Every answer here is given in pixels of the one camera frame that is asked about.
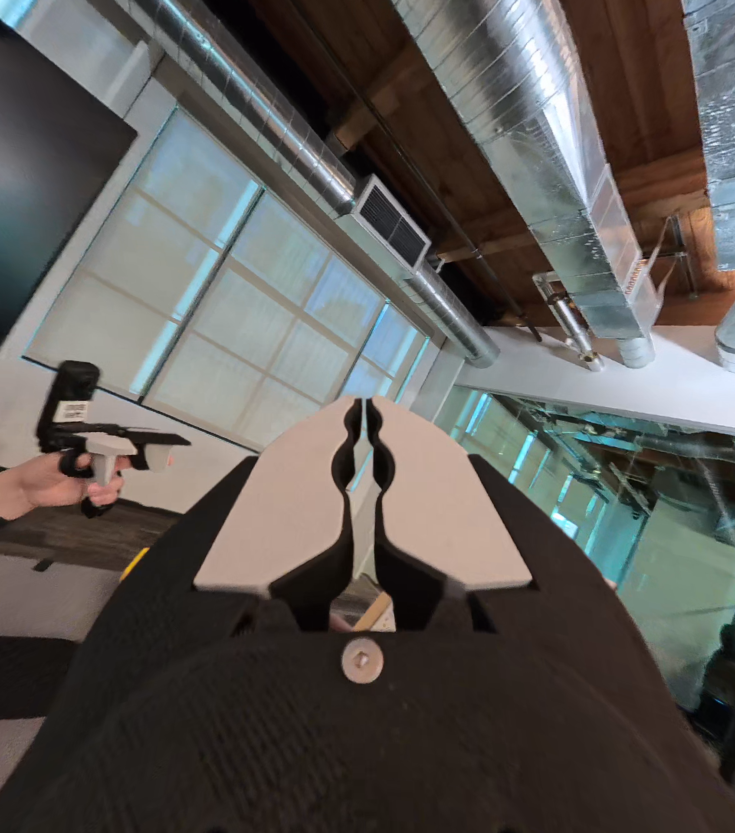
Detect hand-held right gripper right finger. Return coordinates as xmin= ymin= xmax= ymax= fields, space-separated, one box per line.
xmin=368 ymin=395 xmax=535 ymax=597

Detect thin silver duct pipe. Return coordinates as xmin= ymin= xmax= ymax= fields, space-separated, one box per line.
xmin=114 ymin=0 xmax=501 ymax=369

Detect person's left hand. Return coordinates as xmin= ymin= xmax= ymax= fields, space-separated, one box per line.
xmin=10 ymin=447 xmax=128 ymax=511

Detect white air vent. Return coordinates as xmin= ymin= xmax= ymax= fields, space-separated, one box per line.
xmin=337 ymin=175 xmax=435 ymax=278

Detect large window with blinds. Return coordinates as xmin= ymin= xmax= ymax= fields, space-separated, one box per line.
xmin=23 ymin=105 xmax=444 ymax=453

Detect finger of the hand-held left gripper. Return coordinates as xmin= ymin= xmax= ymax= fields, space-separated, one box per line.
xmin=140 ymin=436 xmax=194 ymax=472

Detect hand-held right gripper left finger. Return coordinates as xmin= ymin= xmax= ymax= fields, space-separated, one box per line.
xmin=194 ymin=395 xmax=363 ymax=597

